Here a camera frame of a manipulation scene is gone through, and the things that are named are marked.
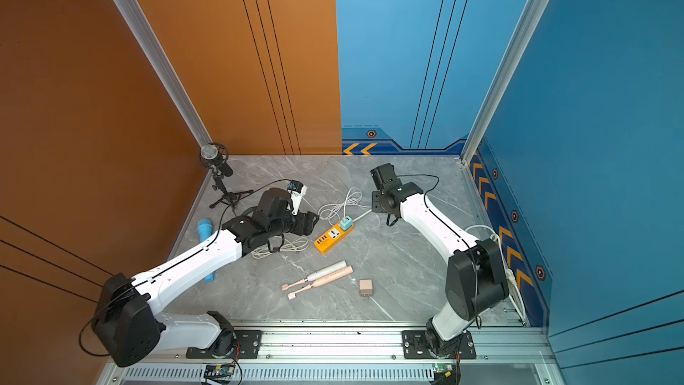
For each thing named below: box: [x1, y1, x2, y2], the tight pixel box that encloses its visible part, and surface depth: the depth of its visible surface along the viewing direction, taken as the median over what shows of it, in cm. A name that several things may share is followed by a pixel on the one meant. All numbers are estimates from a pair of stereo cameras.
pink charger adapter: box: [358, 278, 374, 297], surface depth 83 cm
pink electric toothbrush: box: [286, 265, 354, 301], surface depth 86 cm
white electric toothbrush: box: [281, 260, 348, 291], surface depth 87 cm
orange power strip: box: [313, 222, 356, 255], surface depth 93 cm
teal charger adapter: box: [340, 215, 353, 231], surface depth 93 cm
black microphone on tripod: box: [199, 142, 254, 209], surface depth 93 cm
